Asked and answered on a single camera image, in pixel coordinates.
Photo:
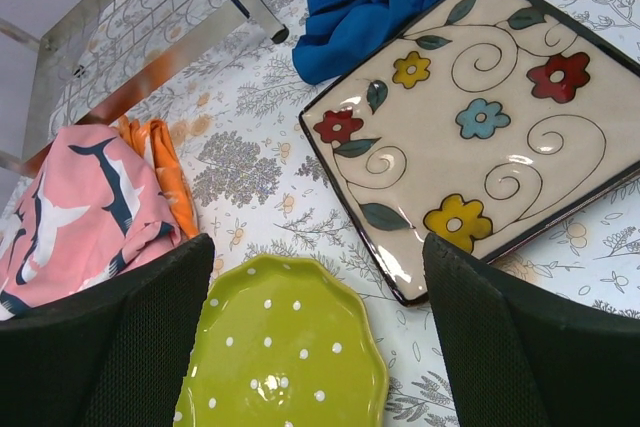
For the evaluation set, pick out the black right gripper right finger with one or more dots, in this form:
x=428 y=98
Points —
x=519 y=355

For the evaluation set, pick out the pink patterned cloth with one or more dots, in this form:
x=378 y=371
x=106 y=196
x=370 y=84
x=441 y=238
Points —
x=94 y=211

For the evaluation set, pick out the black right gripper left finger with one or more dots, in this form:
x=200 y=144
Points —
x=112 y=355

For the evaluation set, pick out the floral tablecloth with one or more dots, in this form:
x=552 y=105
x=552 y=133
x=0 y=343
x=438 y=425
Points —
x=232 y=117

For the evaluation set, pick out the square floral plate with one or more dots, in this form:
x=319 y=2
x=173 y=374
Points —
x=484 y=122

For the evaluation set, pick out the orange cloth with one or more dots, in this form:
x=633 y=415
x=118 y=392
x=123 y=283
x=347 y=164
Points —
x=152 y=141

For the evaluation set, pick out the steel dish rack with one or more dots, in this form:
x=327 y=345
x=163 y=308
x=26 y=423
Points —
x=105 y=56

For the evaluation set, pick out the green polka dot plate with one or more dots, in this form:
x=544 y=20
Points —
x=282 y=342

